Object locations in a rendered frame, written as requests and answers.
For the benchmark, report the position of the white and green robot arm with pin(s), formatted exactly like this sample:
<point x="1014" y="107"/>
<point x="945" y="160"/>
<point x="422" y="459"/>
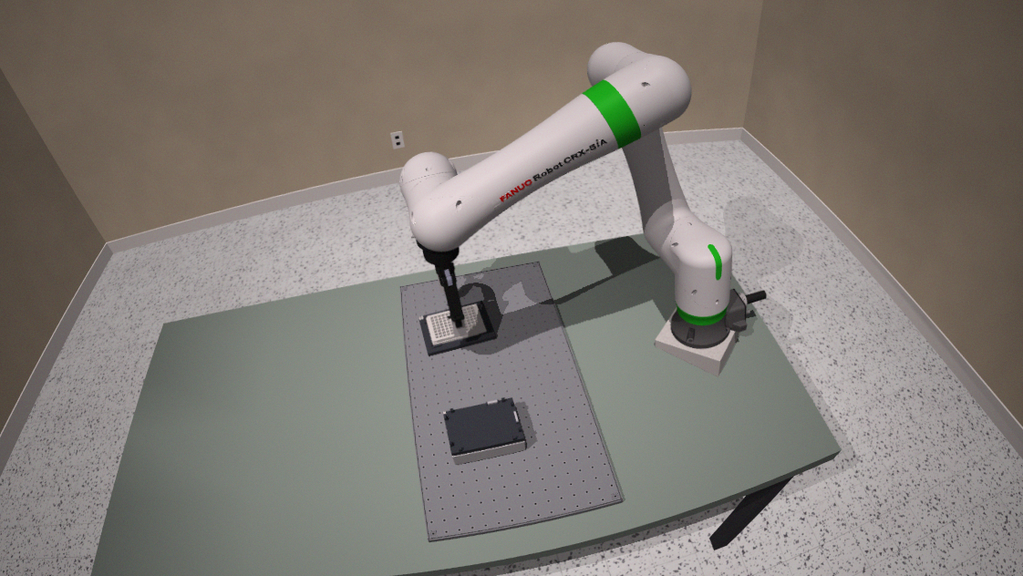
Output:
<point x="618" y="112"/>

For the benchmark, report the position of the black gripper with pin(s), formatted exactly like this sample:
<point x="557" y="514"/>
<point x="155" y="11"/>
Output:
<point x="447" y="285"/>

